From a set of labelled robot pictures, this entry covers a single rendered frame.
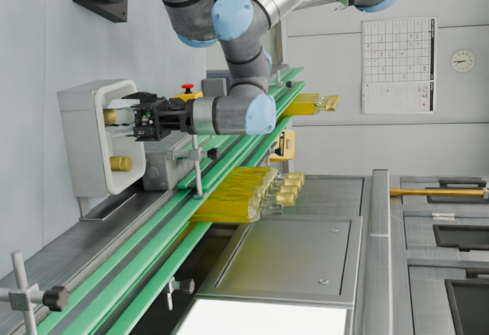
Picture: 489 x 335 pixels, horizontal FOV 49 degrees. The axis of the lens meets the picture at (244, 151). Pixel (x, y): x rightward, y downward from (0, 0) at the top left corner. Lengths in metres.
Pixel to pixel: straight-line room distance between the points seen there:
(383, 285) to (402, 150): 6.19
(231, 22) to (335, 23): 6.21
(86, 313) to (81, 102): 0.43
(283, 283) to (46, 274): 0.52
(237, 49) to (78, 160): 0.40
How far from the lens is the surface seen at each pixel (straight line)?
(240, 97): 1.02
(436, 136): 7.36
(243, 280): 1.26
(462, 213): 1.71
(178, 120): 1.04
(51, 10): 1.15
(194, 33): 1.28
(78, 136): 1.14
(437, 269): 1.40
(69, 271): 0.98
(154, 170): 1.29
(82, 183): 1.17
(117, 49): 1.38
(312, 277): 1.25
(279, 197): 1.34
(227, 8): 0.98
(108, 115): 1.13
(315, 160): 7.48
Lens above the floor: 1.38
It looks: 15 degrees down
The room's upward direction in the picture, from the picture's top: 90 degrees clockwise
